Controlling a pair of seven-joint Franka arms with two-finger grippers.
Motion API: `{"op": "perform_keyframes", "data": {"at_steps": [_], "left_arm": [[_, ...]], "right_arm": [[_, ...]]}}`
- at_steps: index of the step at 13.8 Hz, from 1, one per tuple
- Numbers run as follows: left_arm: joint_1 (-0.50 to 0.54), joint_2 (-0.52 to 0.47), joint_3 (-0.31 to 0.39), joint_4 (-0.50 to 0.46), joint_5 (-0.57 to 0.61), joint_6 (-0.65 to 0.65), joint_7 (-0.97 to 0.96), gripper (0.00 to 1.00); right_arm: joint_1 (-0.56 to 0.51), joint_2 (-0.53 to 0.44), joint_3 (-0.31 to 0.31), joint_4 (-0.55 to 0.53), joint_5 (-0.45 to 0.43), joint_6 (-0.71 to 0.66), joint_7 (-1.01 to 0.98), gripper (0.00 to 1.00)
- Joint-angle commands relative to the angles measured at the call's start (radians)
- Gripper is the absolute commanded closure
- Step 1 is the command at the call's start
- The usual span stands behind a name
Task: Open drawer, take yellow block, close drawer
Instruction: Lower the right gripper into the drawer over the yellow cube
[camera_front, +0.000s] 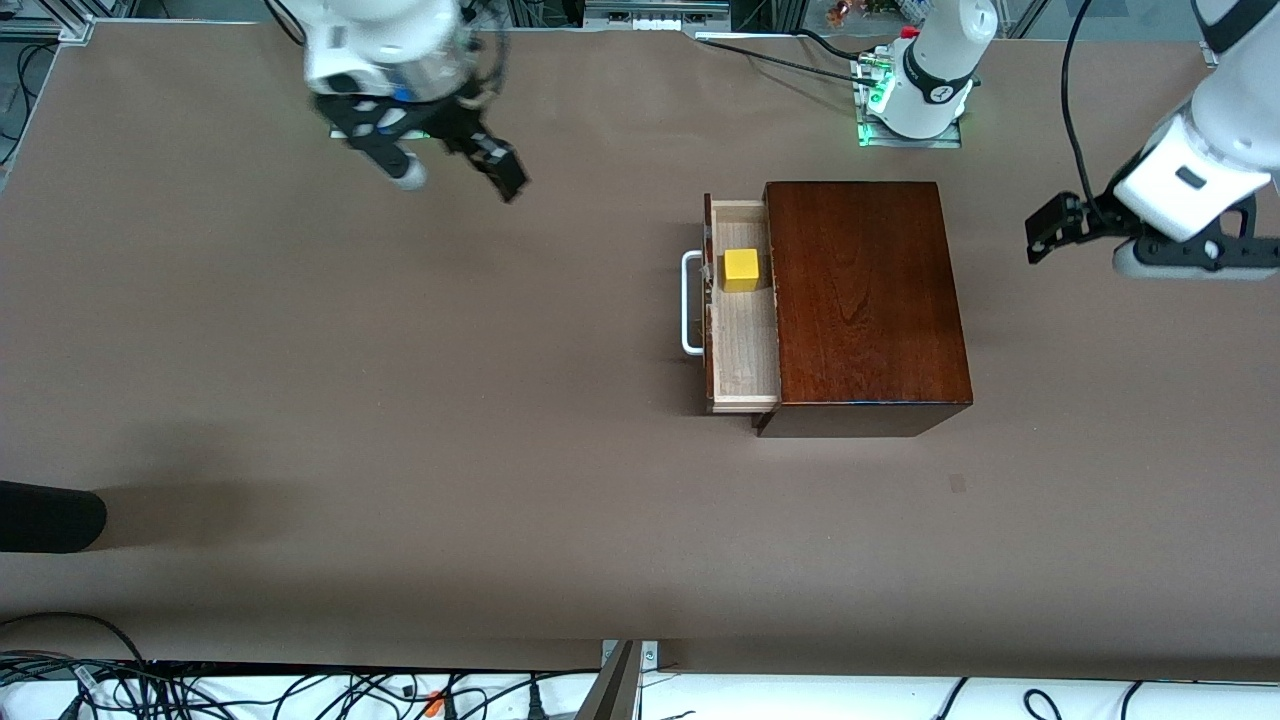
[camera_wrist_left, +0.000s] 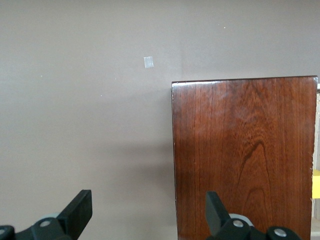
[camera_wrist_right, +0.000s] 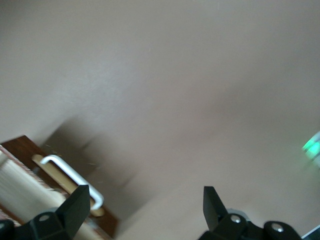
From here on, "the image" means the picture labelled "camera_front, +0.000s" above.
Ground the wooden drawer with white handle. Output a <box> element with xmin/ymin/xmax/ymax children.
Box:
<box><xmin>681</xmin><ymin>194</ymin><xmax>783</xmax><ymax>415</ymax></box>

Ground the dark wooden cabinet box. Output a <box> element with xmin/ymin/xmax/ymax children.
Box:
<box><xmin>752</xmin><ymin>180</ymin><xmax>974</xmax><ymax>439</ymax></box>

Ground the white socket panel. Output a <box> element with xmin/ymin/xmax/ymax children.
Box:
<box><xmin>583</xmin><ymin>0</ymin><xmax>733</xmax><ymax>33</ymax></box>

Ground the black cylindrical object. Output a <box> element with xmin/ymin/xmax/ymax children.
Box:
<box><xmin>0</xmin><ymin>480</ymin><xmax>108</xmax><ymax>554</ymax></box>

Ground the grey slanted beam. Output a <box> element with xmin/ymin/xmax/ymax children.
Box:
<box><xmin>578</xmin><ymin>640</ymin><xmax>643</xmax><ymax>720</ymax></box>

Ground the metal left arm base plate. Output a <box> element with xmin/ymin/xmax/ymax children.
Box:
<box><xmin>858</xmin><ymin>118</ymin><xmax>963</xmax><ymax>149</ymax></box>

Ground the black cable on table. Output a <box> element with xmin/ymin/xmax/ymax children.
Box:
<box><xmin>695</xmin><ymin>30</ymin><xmax>871</xmax><ymax>86</ymax></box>

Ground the aluminium frame profile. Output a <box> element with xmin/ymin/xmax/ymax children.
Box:
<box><xmin>0</xmin><ymin>0</ymin><xmax>96</xmax><ymax>46</ymax></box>

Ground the black looping cable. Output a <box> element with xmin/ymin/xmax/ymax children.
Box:
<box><xmin>0</xmin><ymin>612</ymin><xmax>151</xmax><ymax>666</ymax></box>

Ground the black cable bundle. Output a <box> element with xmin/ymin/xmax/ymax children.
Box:
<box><xmin>0</xmin><ymin>650</ymin><xmax>601</xmax><ymax>720</ymax></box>

